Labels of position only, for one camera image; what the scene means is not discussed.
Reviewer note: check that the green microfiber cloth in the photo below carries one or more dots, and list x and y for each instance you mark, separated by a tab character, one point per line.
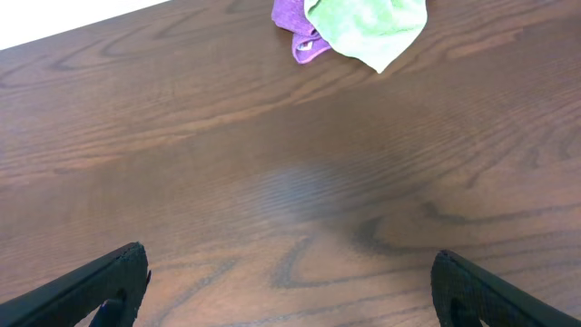
376	32

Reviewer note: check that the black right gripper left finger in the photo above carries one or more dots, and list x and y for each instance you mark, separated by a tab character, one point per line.
112	286

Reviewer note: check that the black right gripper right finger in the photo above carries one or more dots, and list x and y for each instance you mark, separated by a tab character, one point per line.
464	295

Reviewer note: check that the purple microfiber cloth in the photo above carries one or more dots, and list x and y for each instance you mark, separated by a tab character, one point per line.
306	42

